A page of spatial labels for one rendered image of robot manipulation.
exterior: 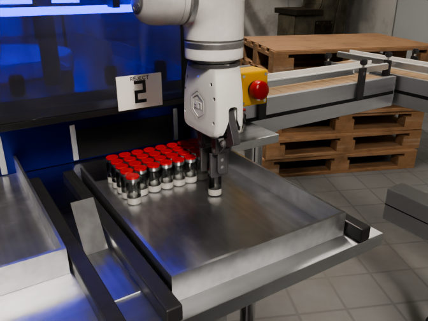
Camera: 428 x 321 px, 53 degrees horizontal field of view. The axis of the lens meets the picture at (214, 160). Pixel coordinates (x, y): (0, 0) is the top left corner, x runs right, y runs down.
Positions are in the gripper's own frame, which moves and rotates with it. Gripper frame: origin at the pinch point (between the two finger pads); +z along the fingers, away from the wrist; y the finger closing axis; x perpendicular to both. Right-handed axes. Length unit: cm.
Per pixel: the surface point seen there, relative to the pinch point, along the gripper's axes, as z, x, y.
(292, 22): 34, 442, -479
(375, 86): 3, 74, -29
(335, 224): 3.9, 6.9, 19.5
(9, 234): 5.8, -30.0, -4.5
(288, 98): 1.8, 40.3, -28.8
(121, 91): -8.4, -7.8, -17.7
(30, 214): 5.8, -26.6, -8.5
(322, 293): 94, 82, -46
